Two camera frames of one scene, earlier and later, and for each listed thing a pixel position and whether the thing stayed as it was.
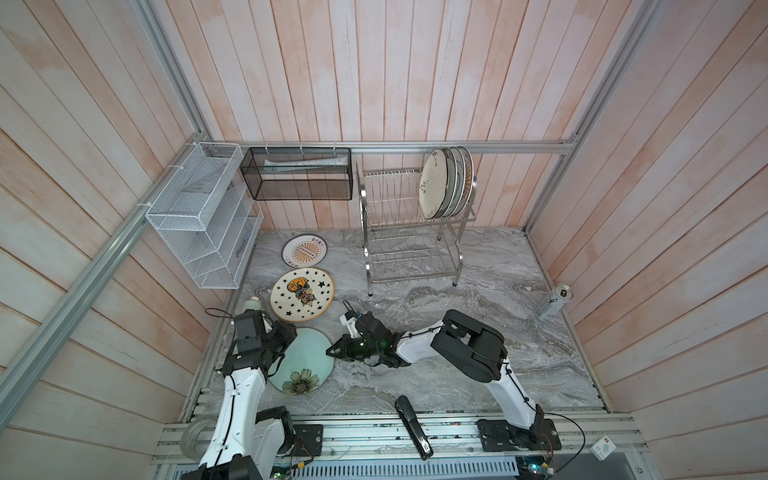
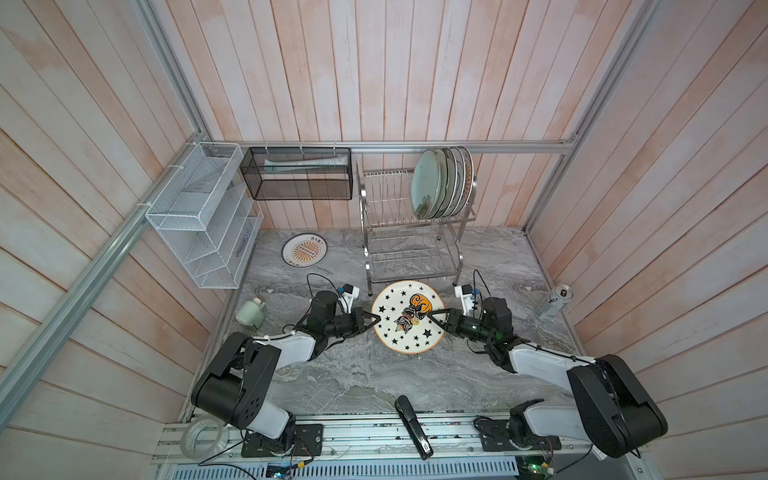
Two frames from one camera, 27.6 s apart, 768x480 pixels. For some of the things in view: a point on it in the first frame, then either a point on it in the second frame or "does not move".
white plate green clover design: [461, 179] does not move
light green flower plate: [307, 364] -> [426, 184]
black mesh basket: [299, 173] does not move
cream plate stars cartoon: [302, 294] -> [404, 326]
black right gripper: [345, 349] -> [452, 320]
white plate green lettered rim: [452, 170] does not move
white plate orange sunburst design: [469, 180] does not move
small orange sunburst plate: [304, 250] does not move
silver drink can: [561, 295] does not move
